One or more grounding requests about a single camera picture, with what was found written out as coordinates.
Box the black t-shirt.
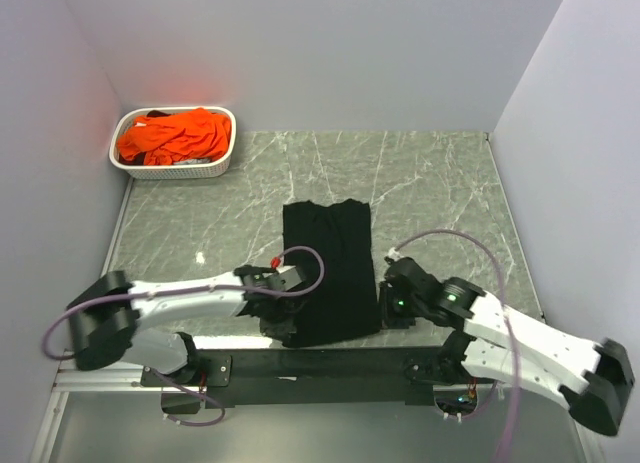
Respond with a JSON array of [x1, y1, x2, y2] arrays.
[[283, 199, 381, 348]]

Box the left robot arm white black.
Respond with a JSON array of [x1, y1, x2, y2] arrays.
[[66, 265, 308, 385]]

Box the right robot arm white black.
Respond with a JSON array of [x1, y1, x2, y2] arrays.
[[379, 275, 635, 437]]

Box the black base beam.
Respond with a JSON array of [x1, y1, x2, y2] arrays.
[[139, 346, 501, 415]]

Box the orange t-shirt in basket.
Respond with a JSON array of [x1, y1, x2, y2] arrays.
[[116, 107, 233, 166]]

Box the white plastic laundry basket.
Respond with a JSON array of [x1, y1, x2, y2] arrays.
[[109, 106, 237, 180]]

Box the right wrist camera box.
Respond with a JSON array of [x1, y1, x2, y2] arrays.
[[384, 257, 438, 287]]

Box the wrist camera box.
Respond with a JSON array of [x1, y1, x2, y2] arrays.
[[270, 265, 306, 292], [384, 257, 438, 287]]

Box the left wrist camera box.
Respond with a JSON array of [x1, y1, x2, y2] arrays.
[[270, 265, 306, 292]]

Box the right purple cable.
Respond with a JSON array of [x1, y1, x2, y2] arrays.
[[384, 229, 526, 463]]

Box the aluminium rail frame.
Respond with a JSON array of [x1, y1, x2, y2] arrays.
[[29, 362, 146, 463]]

